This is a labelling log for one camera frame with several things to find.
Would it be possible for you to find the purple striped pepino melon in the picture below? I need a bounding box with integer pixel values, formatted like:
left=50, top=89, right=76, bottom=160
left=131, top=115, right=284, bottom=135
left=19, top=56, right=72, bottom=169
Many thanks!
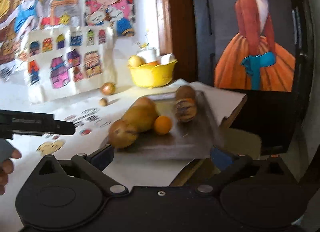
left=174, top=98, right=198, bottom=123

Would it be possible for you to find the yellow plastic bowl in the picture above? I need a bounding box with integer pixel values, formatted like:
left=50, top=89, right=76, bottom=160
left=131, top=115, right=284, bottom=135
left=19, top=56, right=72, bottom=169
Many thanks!
left=128, top=60, right=178, bottom=88

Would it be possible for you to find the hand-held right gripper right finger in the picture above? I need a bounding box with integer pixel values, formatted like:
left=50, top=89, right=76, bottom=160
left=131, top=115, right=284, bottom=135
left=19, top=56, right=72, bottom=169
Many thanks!
left=196, top=147, right=288, bottom=194

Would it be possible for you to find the white plastic jar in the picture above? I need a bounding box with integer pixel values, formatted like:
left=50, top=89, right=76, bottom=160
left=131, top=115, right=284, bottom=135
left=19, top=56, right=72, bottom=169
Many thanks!
left=138, top=47, right=160, bottom=63

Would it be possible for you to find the cartoon child poster blue dress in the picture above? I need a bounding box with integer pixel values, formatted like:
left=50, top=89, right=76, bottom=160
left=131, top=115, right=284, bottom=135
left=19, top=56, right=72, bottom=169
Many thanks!
left=0, top=0, right=87, bottom=81

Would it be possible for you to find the small orange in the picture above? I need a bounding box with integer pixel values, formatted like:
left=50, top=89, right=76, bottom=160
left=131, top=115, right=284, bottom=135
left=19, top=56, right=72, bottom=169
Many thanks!
left=153, top=116, right=173, bottom=135

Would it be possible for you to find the person's left hand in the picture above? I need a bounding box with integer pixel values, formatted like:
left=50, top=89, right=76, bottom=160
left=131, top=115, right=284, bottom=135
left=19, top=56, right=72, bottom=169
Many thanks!
left=0, top=138, right=22, bottom=195

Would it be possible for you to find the painting of orange dress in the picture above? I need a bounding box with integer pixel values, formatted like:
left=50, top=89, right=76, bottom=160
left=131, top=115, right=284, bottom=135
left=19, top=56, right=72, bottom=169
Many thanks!
left=190, top=0, right=309, bottom=93

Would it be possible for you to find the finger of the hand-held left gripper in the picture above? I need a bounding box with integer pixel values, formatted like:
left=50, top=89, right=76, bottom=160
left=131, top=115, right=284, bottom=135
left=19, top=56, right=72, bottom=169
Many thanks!
left=53, top=119, right=76, bottom=136

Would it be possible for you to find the grey metal tray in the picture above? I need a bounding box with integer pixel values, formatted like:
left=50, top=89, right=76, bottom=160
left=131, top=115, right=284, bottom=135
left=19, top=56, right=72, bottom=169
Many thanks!
left=106, top=90, right=224, bottom=161

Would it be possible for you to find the pale yellow round fruit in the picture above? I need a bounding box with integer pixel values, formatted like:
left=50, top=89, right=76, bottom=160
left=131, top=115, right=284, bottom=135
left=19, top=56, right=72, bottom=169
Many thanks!
left=129, top=56, right=147, bottom=68

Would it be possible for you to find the large striped pepino melon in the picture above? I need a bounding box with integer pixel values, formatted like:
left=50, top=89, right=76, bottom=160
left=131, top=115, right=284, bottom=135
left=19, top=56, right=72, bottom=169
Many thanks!
left=108, top=119, right=139, bottom=149

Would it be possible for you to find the beige wooden board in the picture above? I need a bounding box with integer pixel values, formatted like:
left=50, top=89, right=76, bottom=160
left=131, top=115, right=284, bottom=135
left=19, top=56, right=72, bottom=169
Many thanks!
left=170, top=116, right=263, bottom=188

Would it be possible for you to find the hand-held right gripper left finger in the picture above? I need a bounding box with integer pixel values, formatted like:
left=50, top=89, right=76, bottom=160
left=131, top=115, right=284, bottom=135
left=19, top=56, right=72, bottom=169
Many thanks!
left=36, top=144, right=128, bottom=195

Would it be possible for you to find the yellow-green round fruit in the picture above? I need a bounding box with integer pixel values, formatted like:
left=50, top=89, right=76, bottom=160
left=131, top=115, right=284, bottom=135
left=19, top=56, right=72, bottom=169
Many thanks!
left=122, top=105, right=158, bottom=133

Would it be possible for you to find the paper with house drawings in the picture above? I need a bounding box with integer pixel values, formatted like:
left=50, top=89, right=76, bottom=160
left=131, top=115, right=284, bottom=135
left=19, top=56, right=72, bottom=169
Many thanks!
left=24, top=26, right=118, bottom=104

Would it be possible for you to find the white crumpled paper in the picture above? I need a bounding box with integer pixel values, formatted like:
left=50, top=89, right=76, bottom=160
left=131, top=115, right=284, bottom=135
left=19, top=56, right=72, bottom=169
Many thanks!
left=160, top=53, right=175, bottom=65

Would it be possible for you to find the brown oval fruit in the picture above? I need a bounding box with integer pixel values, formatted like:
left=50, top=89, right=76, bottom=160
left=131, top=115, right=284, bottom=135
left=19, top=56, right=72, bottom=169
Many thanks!
left=100, top=82, right=116, bottom=95
left=175, top=85, right=196, bottom=101

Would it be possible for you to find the yellow flower sprig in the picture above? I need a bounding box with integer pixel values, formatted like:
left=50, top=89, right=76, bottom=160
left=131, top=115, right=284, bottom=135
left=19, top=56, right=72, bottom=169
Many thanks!
left=136, top=28, right=152, bottom=49

